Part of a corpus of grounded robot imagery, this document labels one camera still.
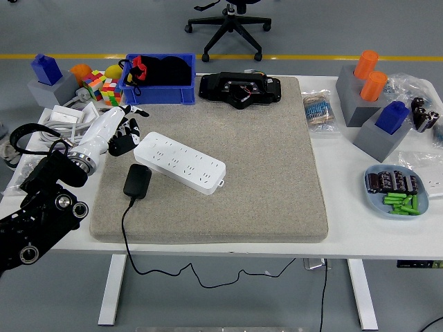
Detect thin black plug cord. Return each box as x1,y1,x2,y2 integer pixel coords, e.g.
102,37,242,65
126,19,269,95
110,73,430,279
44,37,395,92
120,196,297,288

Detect white power strip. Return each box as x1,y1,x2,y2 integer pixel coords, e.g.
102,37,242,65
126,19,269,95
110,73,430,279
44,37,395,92
133,131,227,196

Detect clear bag of metal screws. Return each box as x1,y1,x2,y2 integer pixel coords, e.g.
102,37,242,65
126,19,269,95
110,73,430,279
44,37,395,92
1,151,46,196

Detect clear plastic bag with parts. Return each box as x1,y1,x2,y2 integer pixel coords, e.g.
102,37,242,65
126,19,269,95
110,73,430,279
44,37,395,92
383,72,443,115

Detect light blue oval plate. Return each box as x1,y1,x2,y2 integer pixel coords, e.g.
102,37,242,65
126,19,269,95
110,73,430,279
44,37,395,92
363,164,430,221

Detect black table control panel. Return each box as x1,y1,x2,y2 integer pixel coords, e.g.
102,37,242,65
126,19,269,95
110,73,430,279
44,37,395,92
396,259,443,270

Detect white square frame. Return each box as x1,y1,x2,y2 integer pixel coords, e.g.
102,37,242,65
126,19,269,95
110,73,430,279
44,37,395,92
81,101,104,124

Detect white switch plate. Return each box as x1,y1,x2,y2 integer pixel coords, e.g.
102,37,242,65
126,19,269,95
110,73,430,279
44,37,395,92
48,104,87,125

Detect grey power cord coil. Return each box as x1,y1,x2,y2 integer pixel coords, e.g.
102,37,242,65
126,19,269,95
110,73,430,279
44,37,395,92
39,96,94,145

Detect yellow ball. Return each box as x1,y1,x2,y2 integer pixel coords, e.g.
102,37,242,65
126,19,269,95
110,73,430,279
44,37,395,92
104,64,124,81

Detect clear bag of resistors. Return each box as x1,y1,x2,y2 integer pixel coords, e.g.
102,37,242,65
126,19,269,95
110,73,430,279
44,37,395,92
300,89,342,134

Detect multicolour puzzle cube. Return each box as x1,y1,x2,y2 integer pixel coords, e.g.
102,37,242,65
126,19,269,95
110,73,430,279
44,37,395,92
82,70,107,102
100,78,125,107

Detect grey-brown mat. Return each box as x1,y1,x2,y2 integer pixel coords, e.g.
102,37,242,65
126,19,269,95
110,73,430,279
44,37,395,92
89,75,329,245

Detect blue plastic block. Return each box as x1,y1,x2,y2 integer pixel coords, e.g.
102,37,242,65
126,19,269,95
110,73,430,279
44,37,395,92
30,53,64,86
374,100,411,136

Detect black pouch with red trim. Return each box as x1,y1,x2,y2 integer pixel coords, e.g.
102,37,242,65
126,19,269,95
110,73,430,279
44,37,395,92
118,55,193,97

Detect black plug adapter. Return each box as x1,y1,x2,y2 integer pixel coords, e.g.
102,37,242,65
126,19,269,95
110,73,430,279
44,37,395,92
123,163,152,200

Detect black device housing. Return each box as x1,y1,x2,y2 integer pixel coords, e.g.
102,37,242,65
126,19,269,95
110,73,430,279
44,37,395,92
198,71,282,111

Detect large grey block holder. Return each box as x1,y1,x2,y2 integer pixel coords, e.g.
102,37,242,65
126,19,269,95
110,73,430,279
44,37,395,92
334,64,388,128

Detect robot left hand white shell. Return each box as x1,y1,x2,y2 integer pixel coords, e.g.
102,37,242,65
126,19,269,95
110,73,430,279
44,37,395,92
71,104,150,158

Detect black hanging cable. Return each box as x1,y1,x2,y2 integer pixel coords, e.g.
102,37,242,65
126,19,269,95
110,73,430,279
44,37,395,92
318,258,329,332

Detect white table leg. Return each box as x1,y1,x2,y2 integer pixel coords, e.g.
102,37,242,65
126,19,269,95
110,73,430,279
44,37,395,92
347,258,379,331
98,255,127,326

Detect black floor cable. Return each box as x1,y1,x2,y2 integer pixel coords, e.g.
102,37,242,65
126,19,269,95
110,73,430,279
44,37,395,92
419,316,443,332

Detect blue plastic bin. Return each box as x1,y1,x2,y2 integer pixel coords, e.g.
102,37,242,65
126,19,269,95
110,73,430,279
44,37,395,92
118,53,197,106

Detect black office chair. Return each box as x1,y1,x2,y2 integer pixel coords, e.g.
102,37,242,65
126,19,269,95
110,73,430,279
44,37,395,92
184,0,272,63

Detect metal bracket under table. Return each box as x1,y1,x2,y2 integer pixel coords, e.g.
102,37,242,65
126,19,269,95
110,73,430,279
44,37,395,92
303,258,332,270

